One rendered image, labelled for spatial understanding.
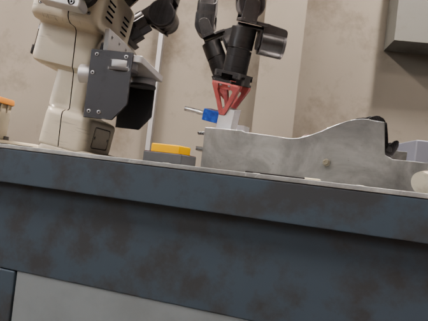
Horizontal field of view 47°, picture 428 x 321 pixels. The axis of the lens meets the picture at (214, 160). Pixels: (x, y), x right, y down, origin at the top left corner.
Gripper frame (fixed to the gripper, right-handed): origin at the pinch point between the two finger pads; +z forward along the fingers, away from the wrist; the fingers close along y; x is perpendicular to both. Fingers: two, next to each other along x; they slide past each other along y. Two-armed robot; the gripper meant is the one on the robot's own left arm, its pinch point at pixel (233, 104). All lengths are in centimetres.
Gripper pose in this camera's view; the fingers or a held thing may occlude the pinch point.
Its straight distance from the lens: 148.0
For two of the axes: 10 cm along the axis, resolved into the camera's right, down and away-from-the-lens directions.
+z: 3.4, 9.4, -0.5
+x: -9.4, 3.4, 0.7
